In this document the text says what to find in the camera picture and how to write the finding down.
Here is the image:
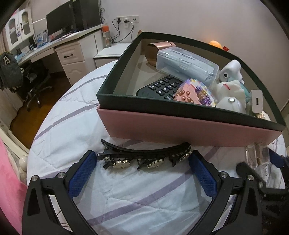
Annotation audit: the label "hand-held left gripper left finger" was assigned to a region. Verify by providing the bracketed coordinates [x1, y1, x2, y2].
[22, 151, 100, 235]

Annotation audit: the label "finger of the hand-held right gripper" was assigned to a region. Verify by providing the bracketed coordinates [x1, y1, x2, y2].
[269, 149, 289, 172]
[236, 161, 267, 188]

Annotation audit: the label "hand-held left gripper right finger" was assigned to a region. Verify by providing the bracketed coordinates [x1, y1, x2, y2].
[188, 150, 264, 235]

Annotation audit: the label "clear glass perfume bottle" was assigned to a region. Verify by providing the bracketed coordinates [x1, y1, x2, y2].
[245, 141, 270, 169]

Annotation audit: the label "pink storage box green rim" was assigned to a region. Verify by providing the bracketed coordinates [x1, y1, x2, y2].
[96, 32, 286, 148]

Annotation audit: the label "black hair clip with gems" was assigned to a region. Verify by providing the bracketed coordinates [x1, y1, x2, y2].
[100, 138, 193, 171]

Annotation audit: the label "clear plastic dental floss box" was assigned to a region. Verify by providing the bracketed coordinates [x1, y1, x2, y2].
[156, 47, 219, 87]

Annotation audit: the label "gold checkered small item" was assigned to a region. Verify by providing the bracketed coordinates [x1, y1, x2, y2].
[255, 112, 271, 121]

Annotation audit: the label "cream bed footboard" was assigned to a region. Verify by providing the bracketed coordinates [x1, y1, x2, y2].
[0, 119, 30, 179]

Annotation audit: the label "white power adapter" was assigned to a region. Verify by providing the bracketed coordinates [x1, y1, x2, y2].
[251, 89, 262, 114]

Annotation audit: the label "white plush toy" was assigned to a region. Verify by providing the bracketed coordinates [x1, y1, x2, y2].
[214, 80, 247, 114]

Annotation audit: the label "teal ball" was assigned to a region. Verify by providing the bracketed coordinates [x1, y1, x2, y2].
[239, 81, 252, 107]

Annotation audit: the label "pink blanket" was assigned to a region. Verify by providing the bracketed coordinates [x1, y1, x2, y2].
[0, 137, 28, 235]

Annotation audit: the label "pink and purple block toy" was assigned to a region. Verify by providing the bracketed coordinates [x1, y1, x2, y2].
[174, 78, 217, 106]

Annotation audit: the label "black calculator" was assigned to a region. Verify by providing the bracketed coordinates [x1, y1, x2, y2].
[136, 75, 185, 100]

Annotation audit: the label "black office chair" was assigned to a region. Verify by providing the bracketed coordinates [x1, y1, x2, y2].
[21, 61, 53, 112]

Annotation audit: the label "white nightstand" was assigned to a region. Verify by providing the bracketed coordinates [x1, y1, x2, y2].
[93, 42, 132, 69]

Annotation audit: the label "grey backpack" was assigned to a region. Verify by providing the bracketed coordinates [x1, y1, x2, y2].
[0, 51, 23, 91]

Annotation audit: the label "white desk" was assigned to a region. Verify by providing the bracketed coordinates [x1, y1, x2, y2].
[16, 23, 105, 66]

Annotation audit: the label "rose gold metal holder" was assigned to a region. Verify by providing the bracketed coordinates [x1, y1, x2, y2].
[146, 41, 176, 66]

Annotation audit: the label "blue box on desk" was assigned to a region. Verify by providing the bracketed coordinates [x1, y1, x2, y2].
[36, 34, 49, 47]

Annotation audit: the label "clear bottle with orange cap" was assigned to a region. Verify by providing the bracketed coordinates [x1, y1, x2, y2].
[101, 23, 112, 48]

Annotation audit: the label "black computer monitor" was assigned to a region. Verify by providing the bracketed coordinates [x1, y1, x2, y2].
[46, 0, 74, 36]

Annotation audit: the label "white glass-door cabinet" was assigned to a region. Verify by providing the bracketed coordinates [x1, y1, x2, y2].
[5, 7, 35, 53]

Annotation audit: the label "black computer tower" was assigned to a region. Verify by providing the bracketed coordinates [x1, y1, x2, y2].
[72, 0, 101, 32]

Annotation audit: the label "black power cables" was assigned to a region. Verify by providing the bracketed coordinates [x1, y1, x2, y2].
[111, 19, 136, 44]

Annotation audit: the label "white wall socket strip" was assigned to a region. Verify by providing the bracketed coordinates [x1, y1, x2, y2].
[116, 16, 139, 24]

